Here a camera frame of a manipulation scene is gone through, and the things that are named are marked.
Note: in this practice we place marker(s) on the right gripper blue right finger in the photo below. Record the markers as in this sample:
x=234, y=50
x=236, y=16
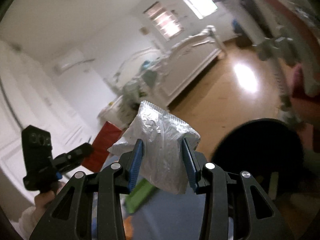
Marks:
x=235, y=204

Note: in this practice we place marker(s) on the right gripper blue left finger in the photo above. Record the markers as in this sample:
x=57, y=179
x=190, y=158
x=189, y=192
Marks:
x=69, y=216

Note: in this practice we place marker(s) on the green plastic wrapper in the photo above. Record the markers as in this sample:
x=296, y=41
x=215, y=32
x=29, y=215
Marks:
x=139, y=196

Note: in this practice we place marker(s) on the white bubble wrap bag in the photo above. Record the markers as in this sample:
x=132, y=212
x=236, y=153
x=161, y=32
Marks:
x=162, y=134

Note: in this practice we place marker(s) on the black trash bin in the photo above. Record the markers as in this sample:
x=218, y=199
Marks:
x=262, y=147

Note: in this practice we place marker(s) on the left hand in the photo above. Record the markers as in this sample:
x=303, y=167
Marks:
x=43, y=200

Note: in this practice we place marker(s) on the orange plastic wrapper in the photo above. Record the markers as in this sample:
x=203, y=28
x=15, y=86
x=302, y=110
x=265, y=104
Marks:
x=128, y=228

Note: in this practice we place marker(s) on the red snack box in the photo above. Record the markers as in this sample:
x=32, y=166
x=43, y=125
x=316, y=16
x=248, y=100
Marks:
x=107, y=136

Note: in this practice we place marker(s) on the white nightstand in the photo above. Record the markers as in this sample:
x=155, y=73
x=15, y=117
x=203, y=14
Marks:
x=117, y=113

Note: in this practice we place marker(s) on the white wardrobe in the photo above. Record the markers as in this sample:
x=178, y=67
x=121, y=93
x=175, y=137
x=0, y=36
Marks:
x=28, y=97

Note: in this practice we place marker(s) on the white air conditioner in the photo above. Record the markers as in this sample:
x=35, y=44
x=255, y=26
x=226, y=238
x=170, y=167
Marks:
x=69, y=60

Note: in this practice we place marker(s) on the white wooden bed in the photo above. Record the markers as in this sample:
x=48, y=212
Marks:
x=159, y=77

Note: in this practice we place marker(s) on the pink grey desk chair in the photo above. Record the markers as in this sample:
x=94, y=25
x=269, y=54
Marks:
x=295, y=52

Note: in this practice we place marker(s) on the pile of clothes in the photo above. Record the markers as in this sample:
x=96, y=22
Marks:
x=252, y=8

